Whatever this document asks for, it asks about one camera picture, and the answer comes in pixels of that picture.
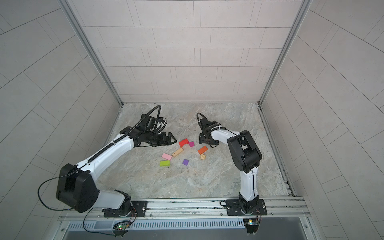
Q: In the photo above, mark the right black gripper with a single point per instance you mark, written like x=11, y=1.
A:
x=201, y=139

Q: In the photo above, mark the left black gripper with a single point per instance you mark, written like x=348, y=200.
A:
x=162, y=142

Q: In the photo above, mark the natural wood long block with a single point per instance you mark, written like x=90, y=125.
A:
x=177, y=152

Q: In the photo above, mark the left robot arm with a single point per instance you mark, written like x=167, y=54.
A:
x=76, y=185

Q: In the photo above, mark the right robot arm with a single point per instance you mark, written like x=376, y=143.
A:
x=246, y=156

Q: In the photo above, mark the red wood block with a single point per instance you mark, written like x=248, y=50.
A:
x=183, y=142

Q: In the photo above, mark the pink wood block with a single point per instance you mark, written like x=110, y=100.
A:
x=167, y=157

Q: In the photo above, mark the orange wood block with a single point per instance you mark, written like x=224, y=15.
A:
x=202, y=150

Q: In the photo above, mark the green wood block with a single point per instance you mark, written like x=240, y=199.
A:
x=165, y=163

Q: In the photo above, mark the right circuit board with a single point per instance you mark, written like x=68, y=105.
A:
x=251, y=222

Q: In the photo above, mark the aluminium mounting rail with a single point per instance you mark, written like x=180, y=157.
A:
x=201, y=208

